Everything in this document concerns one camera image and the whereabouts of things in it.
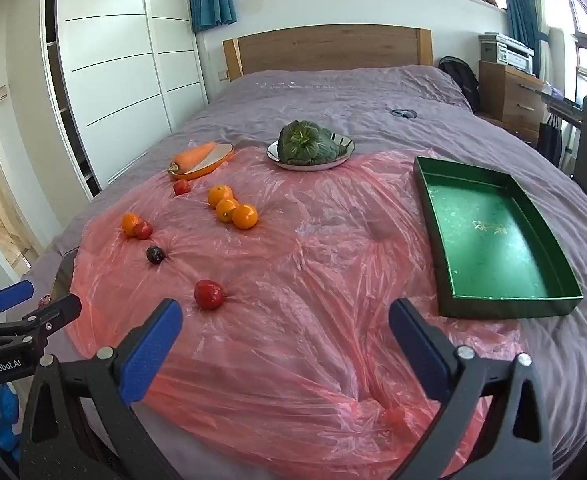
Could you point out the white round plate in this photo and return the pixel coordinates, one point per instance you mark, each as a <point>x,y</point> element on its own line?
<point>323,165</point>

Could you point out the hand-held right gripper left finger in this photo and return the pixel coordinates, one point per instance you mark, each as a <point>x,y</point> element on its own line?
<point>153,350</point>

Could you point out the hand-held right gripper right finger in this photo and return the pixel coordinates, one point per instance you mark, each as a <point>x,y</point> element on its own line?
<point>418,345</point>

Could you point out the green bok choy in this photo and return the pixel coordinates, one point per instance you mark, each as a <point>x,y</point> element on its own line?
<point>303,145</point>

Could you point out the black backpack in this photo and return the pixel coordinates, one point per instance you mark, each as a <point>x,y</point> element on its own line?
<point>461,82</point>

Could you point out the small red tomato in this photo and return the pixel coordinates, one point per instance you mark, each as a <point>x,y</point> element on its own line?
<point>182,186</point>

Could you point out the orange tangerine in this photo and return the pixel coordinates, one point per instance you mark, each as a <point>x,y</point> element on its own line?
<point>130,223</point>
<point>225,211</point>
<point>246,217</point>
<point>221,193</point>

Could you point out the purple bedspread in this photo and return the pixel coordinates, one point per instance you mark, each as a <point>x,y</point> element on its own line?
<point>348,100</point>

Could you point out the red apple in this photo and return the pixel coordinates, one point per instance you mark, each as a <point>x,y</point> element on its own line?
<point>209,294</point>

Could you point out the red plastic sheet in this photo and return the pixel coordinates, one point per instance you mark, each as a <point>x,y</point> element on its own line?
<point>298,285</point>

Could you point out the white wardrobe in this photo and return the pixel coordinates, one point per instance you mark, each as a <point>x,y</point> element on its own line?
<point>113,60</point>

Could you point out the orange carrot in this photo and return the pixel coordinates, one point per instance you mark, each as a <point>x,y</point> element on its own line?
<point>193,157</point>

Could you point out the small red fruit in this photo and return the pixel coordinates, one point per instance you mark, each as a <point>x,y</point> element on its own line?
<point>144,230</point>

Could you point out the glass desk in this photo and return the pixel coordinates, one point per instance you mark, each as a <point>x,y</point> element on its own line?
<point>561,102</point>

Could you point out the dark hanging bag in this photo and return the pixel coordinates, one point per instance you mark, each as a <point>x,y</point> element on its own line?
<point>551,137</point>

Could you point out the wooden headboard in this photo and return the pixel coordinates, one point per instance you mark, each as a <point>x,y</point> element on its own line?
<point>323,47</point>

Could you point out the person's left hand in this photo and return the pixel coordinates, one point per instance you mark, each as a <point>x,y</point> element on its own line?
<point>7,407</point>

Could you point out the orange rimmed oval plate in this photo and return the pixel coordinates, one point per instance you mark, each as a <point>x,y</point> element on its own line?
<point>216,157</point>

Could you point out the white printer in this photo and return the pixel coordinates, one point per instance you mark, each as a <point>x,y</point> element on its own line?
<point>506,52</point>

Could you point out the green cardboard box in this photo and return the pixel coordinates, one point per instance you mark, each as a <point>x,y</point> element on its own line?
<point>488,240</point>

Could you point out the wooden nightstand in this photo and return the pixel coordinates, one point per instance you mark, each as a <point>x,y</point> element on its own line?
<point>511,95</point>

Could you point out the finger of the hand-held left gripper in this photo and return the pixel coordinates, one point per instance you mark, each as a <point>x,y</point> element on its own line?
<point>55,310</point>
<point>10,295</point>

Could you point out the small black object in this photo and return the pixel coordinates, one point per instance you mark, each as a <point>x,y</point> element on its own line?
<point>403,113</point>

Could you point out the small red object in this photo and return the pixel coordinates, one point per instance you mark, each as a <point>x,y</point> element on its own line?
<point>44,301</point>

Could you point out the dark purple plum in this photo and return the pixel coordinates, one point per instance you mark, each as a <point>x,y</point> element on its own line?
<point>155,254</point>

